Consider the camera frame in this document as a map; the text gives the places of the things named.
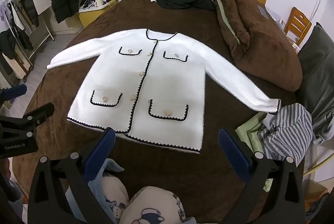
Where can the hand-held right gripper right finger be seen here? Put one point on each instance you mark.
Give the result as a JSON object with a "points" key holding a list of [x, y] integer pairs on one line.
{"points": [[234, 153]]}

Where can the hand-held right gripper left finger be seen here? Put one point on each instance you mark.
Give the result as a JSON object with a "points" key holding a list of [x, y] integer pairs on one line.
{"points": [[103, 147]]}

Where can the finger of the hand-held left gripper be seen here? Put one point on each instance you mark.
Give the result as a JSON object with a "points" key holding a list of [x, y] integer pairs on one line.
{"points": [[17, 90], [39, 112]]}

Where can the white fluffy blanket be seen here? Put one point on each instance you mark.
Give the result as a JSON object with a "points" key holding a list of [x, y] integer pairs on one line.
{"points": [[169, 83]]}

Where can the person's left forearm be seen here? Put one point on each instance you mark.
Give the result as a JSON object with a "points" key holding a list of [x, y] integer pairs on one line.
{"points": [[11, 187]]}

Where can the white clothes rack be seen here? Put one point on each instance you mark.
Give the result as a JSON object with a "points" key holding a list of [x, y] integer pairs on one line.
{"points": [[43, 31]]}

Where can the light blue pajama top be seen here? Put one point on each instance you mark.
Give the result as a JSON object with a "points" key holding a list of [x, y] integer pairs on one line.
{"points": [[111, 166]]}

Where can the light green cloth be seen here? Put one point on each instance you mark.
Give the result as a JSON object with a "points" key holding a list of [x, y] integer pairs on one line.
{"points": [[250, 135]]}

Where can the person's left leg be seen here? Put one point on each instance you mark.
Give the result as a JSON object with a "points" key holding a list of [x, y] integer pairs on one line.
{"points": [[113, 194]]}

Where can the person's leg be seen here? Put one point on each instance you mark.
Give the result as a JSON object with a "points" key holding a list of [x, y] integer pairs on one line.
{"points": [[113, 194], [154, 208]]}

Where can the grey striped cloth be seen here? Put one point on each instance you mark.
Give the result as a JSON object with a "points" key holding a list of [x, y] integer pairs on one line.
{"points": [[287, 132]]}

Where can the yellow hoop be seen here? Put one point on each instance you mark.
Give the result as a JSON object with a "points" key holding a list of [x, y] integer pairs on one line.
{"points": [[311, 168]]}

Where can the person's right leg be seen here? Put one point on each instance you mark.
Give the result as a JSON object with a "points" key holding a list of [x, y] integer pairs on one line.
{"points": [[154, 208]]}

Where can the yellow nightstand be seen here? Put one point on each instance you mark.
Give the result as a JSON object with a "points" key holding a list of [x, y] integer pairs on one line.
{"points": [[91, 16]]}

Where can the brown folded quilt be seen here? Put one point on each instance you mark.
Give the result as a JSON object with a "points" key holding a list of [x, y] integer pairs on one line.
{"points": [[261, 41]]}

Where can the dark grey cushion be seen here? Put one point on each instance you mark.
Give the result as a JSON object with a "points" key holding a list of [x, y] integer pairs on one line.
{"points": [[318, 70]]}

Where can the white mug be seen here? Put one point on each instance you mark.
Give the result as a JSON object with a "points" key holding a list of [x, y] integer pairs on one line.
{"points": [[99, 3]]}

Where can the brown bed sheet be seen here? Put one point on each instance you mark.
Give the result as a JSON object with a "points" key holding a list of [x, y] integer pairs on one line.
{"points": [[182, 20]]}

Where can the grey flat rectangular object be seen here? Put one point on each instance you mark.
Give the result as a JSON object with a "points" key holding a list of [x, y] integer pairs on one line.
{"points": [[262, 11]]}

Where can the wooden chair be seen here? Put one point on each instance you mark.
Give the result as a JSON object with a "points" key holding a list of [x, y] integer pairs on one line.
{"points": [[297, 21]]}

